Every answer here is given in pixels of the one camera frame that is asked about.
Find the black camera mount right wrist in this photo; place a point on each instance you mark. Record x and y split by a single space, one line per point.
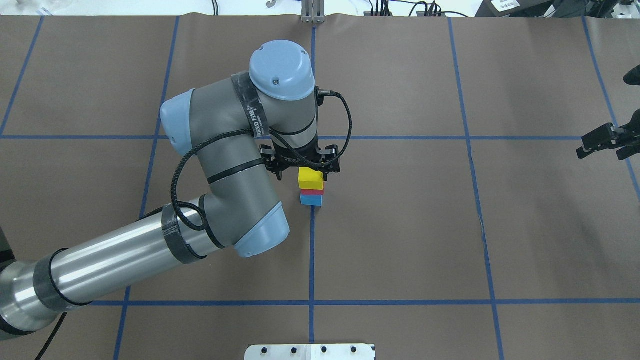
632 77

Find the yellow block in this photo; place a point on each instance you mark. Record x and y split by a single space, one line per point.
310 180

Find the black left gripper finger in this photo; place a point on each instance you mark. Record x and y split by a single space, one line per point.
330 160
271 161

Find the blue block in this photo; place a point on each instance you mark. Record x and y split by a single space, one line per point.
311 200

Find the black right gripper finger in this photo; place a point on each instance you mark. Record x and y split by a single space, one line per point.
605 137

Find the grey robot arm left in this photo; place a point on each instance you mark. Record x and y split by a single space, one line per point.
229 137

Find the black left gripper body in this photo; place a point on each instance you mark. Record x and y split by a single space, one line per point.
331 162

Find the grey metal clamp bracket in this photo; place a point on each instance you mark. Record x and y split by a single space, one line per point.
313 11

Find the white metal mount base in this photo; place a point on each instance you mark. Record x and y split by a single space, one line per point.
322 351

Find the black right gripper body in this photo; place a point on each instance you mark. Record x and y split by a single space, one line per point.
599 138

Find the black cables table edge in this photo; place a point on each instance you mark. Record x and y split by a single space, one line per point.
419 8

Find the red block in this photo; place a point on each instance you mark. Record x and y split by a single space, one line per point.
312 192

